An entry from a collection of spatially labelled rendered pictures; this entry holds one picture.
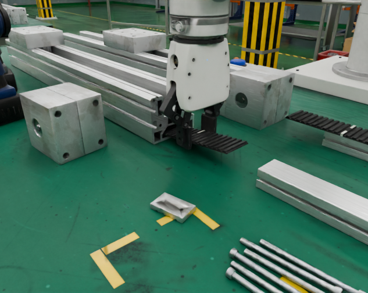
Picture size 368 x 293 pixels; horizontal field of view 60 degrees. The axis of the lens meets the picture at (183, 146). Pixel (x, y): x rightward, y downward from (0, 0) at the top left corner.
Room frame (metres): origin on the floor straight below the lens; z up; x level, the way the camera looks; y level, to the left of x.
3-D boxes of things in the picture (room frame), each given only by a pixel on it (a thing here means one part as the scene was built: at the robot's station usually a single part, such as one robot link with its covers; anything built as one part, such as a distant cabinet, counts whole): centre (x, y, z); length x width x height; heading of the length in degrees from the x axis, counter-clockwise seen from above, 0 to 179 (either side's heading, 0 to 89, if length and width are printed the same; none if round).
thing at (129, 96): (0.83, 0.28, 0.82); 0.80 x 0.10 x 0.09; 42
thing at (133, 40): (0.96, 0.14, 0.87); 0.16 x 0.11 x 0.07; 42
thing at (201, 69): (0.49, -0.02, 0.92); 0.10 x 0.07 x 0.11; 132
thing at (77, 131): (0.51, 0.19, 0.83); 0.11 x 0.10 x 0.10; 137
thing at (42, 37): (1.02, 0.45, 0.87); 0.16 x 0.11 x 0.07; 42
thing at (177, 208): (0.32, 0.01, 0.78); 0.05 x 0.03 x 0.01; 55
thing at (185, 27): (0.49, -0.02, 0.98); 0.09 x 0.08 x 0.03; 132
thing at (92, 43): (0.96, 0.14, 0.82); 0.80 x 0.10 x 0.09; 42
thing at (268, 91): (0.64, -0.16, 0.83); 0.12 x 0.09 x 0.10; 132
